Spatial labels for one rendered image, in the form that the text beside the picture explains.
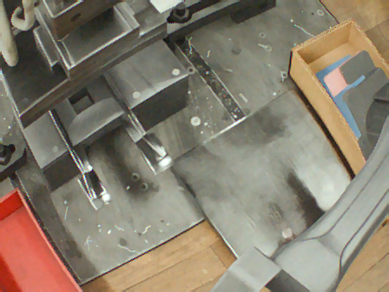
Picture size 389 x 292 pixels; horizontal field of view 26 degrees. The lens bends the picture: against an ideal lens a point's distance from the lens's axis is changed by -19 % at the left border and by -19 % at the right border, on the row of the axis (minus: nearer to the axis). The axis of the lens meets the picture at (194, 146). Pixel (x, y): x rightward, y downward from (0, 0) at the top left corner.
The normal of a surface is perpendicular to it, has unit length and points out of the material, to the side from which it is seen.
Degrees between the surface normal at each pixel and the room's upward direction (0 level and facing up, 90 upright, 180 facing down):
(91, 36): 0
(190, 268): 0
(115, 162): 0
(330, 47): 90
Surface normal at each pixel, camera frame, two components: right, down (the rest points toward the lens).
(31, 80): 0.00, -0.37
